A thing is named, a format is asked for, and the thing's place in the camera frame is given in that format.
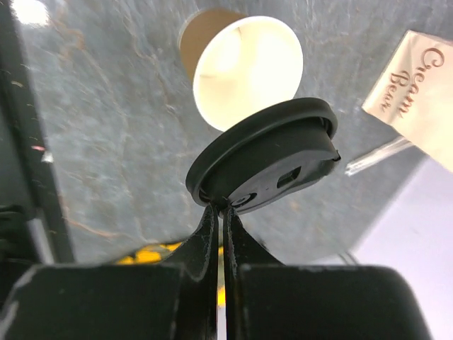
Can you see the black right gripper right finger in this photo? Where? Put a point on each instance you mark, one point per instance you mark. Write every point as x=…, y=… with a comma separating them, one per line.
x=266, y=299

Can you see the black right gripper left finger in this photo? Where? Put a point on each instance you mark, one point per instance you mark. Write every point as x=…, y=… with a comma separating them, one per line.
x=172, y=299

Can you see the black plastic cup lid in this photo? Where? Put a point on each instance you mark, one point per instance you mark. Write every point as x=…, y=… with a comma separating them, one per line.
x=277, y=151

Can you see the brown paper coffee cup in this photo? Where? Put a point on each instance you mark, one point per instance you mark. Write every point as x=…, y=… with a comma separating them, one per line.
x=239, y=65

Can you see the white paper takeout bag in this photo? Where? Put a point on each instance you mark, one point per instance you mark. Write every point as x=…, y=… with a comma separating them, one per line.
x=414, y=94

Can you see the camouflage yellow green cloth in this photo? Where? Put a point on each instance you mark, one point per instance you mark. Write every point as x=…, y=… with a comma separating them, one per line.
x=154, y=253

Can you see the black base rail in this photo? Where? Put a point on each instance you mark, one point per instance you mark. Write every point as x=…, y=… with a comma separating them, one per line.
x=33, y=230

